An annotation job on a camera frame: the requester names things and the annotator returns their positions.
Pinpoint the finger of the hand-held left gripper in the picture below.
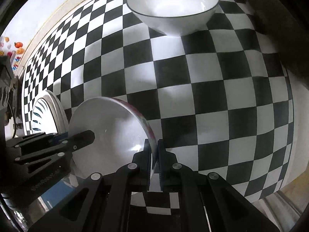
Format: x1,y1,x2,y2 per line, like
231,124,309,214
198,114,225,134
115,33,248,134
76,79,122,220
6,132,69,150
14,130,95,172

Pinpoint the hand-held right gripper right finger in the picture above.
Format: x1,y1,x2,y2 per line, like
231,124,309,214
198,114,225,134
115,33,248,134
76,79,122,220
158,139,280,232

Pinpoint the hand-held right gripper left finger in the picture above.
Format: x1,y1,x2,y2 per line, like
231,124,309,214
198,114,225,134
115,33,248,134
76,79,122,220
29,139,153,232

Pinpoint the white plate with dark stripes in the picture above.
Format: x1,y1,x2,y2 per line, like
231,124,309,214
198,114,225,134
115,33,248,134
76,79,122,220
32,94,61,134

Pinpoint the plain white bowl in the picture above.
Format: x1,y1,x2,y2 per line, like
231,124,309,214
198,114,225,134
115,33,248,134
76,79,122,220
68,97,158,178

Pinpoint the white bowl with dark rim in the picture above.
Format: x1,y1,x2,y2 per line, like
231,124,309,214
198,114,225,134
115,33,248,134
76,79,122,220
127,0,221,37

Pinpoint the black and white checkered tablecloth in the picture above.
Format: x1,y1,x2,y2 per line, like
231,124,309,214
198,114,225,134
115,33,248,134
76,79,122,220
22,0,295,215

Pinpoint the colourful wall sticker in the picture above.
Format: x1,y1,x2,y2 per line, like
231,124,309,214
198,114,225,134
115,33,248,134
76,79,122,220
0,36,26,70

